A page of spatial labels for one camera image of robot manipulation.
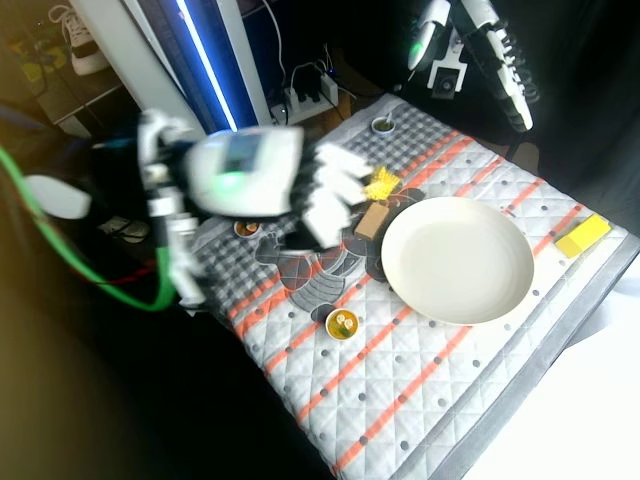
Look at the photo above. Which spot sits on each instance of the toy bowl of egg soup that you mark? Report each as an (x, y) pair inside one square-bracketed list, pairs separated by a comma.
[(247, 229)]

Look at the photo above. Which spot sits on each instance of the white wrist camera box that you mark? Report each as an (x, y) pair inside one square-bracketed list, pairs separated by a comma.
[(446, 80)]

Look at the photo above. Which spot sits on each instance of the white round plate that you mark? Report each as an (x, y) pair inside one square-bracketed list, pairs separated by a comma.
[(455, 260)]

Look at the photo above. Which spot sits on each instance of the yellow object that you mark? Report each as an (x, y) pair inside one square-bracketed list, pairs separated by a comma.
[(382, 184)]

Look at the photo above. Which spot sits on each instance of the toy bowl of green soup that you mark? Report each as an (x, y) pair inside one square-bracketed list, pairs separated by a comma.
[(383, 125)]

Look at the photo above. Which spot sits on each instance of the toy bowl of yellow soup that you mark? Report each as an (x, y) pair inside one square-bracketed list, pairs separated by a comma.
[(342, 324)]

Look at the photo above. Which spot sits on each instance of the grey quilt with bear print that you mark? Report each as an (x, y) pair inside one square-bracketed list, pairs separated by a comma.
[(400, 375)]

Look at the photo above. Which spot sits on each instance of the wooden block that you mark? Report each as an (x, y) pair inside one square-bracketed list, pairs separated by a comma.
[(371, 221)]

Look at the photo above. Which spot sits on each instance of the white pillar with blue light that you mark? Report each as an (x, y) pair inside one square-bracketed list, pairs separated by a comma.
[(150, 65)]

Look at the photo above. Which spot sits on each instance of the yellow sponge block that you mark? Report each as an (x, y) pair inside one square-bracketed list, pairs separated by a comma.
[(582, 236)]

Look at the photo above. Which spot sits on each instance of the white shoe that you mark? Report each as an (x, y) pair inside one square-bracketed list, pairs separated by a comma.
[(82, 47)]

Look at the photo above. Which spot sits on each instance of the white power strip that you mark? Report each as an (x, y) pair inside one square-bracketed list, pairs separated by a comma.
[(305, 100)]

